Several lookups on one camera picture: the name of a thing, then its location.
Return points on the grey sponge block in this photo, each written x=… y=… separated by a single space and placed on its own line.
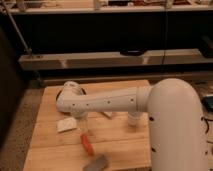
x=98 y=164

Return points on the wooden shelf beam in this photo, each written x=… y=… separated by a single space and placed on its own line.
x=111 y=59

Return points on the upper wooden shelf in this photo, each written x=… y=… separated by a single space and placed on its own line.
x=87 y=6

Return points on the white sponge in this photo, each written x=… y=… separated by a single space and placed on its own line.
x=66 y=124

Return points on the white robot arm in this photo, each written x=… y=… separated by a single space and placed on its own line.
x=177 y=132

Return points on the black round object on beam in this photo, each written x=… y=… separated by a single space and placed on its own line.
x=132 y=52

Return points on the metal diagonal pole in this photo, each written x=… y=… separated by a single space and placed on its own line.
x=27 y=49

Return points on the orange carrot toy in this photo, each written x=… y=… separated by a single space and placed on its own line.
x=87 y=145

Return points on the white plastic bottle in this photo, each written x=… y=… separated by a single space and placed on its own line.
x=109 y=115

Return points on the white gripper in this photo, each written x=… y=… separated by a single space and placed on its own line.
x=82 y=119

